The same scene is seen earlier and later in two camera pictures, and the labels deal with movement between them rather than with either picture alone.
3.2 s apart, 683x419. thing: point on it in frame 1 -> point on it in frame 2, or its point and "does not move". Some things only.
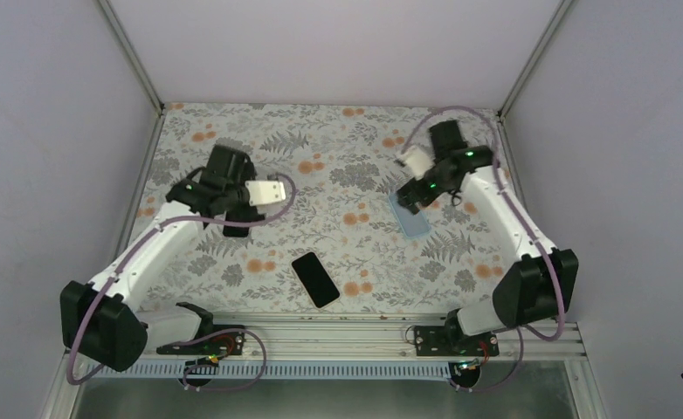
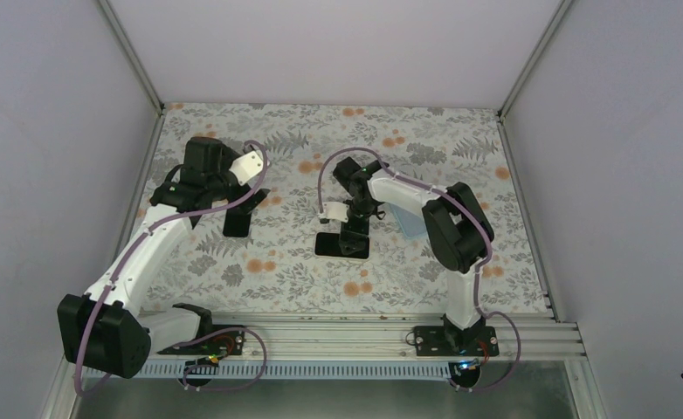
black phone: [236, 230] does not move
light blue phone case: [413, 225] does not move
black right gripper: [423, 198] -> [345, 239]
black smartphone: [315, 280] -> [327, 244]
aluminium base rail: [371, 339] does not move
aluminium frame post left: [133, 55] does not move
